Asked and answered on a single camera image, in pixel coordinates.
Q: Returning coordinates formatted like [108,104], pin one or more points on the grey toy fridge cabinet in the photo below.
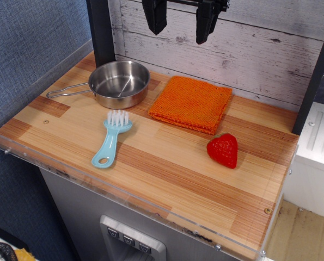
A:
[81,209]

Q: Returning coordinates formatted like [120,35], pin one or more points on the silver dispenser button panel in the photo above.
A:
[126,243]

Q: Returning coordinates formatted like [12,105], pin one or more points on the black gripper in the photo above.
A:
[206,15]

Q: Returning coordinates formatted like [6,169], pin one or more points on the red toy strawberry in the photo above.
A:
[223,149]

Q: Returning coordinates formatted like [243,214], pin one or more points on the light blue scrub brush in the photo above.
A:
[117,122]

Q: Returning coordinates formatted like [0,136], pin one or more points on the stainless steel pot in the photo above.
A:
[115,85]

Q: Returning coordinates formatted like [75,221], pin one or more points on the clear acrylic guard rail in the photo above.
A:
[164,170]

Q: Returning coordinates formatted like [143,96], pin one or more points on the white ridged side unit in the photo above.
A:
[304,184]

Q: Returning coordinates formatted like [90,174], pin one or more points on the orange folded cloth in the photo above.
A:
[192,104]

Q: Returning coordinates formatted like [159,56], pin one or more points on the black left frame post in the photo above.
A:
[101,31]

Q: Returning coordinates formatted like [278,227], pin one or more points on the black right frame post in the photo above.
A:
[310,94]

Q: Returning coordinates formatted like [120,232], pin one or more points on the yellow black object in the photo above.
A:
[12,248]

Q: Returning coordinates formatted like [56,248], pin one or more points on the black frame post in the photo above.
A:
[310,94]
[101,31]

